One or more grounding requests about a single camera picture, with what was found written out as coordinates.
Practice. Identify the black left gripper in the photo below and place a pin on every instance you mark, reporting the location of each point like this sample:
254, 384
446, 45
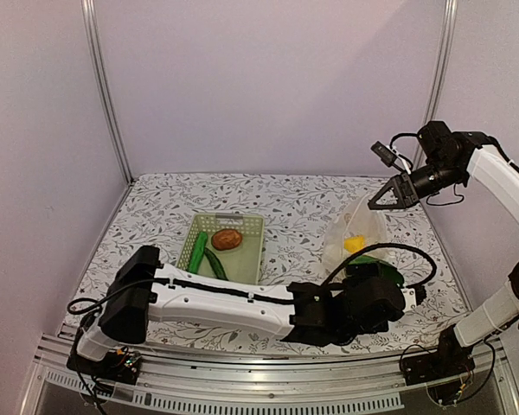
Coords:
351, 283

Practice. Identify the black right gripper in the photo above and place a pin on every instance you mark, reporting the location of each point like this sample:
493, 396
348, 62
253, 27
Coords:
411, 200

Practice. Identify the white green bok choy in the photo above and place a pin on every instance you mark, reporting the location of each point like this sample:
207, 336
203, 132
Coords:
385, 270

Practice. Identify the clear zip top bag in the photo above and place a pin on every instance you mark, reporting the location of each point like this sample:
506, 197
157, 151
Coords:
355, 219

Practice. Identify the yellow lemon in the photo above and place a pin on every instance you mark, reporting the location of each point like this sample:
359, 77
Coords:
354, 244

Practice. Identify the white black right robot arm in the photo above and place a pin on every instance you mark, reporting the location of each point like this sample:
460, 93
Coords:
456, 157

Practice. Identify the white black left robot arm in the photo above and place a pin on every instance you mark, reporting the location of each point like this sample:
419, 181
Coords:
318, 315

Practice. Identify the floral patterned table mat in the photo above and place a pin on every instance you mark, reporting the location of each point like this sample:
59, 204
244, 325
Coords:
297, 210

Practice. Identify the pale green plastic basket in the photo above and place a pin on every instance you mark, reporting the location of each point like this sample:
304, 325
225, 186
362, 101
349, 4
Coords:
241, 264

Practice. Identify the brown potato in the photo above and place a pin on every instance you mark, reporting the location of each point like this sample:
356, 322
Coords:
226, 239

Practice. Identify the dark green cucumber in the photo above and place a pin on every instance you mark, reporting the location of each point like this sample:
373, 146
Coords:
215, 264

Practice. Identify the light green cucumber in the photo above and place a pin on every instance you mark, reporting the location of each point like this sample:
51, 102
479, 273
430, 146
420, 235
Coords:
197, 254

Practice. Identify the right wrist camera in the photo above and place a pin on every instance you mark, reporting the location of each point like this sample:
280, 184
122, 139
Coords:
391, 157

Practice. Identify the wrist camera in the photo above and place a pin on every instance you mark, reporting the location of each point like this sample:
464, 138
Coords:
391, 157
414, 297

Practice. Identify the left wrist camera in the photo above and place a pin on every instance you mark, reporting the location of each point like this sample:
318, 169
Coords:
414, 297

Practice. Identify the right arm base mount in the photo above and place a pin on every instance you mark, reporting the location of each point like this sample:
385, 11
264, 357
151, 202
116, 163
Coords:
447, 360

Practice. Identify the right aluminium frame post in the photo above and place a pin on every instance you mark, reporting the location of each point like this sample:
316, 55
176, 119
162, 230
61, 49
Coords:
443, 58

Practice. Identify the aluminium frame post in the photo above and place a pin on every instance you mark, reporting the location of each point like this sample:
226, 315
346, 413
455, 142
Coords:
443, 58
105, 96

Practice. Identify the aluminium front rail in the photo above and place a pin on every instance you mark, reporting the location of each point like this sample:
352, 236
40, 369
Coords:
178, 380

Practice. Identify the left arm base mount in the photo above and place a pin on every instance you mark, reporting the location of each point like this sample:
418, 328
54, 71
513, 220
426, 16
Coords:
122, 366

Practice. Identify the left aluminium frame post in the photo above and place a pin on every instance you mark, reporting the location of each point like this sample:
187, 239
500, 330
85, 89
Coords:
105, 96

